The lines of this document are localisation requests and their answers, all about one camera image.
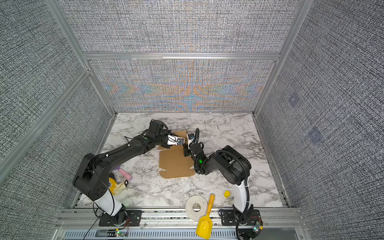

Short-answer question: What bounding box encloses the brown cardboard box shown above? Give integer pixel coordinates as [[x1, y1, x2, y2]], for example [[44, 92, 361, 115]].
[[159, 145, 196, 179]]

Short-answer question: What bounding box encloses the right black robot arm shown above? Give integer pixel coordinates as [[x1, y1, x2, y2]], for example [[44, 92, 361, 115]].
[[183, 142, 253, 224]]

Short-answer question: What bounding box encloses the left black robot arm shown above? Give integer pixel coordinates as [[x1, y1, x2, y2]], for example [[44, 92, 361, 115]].
[[73, 120, 184, 226]]

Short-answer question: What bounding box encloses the small yellow bottle cap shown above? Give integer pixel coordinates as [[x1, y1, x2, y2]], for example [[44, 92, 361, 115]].
[[224, 191, 231, 198]]

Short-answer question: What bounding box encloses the white tape roll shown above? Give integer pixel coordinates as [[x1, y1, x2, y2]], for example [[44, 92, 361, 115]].
[[185, 196, 208, 222]]

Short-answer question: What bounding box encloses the yellow work glove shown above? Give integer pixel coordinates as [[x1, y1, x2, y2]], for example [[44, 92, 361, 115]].
[[109, 178, 129, 195]]

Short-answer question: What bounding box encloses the yellow plastic toy shovel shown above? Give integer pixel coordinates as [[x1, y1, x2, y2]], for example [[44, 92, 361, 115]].
[[196, 194, 215, 240]]

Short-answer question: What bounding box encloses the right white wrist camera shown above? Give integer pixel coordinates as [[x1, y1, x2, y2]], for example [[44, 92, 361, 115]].
[[187, 133, 196, 148]]

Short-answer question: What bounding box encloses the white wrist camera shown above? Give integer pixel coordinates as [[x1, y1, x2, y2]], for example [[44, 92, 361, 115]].
[[187, 133, 196, 148], [167, 135, 185, 146]]

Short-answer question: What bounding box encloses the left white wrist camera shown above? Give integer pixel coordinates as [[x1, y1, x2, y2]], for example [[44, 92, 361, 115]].
[[167, 135, 185, 146]]

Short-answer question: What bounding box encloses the right black cable conduit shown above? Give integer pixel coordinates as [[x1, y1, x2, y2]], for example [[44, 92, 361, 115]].
[[194, 128, 253, 220]]

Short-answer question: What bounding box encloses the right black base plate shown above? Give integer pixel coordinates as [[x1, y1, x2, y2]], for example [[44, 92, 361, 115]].
[[219, 208, 263, 226]]

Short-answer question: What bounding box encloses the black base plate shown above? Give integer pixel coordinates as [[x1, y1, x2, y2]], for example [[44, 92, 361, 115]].
[[219, 208, 263, 226], [99, 210, 143, 228]]

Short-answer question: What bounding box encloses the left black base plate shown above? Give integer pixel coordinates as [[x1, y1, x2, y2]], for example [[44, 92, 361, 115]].
[[99, 210, 143, 228]]

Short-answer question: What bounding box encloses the aluminium front frame rail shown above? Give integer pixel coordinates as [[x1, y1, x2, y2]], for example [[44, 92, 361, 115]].
[[50, 207, 311, 240]]

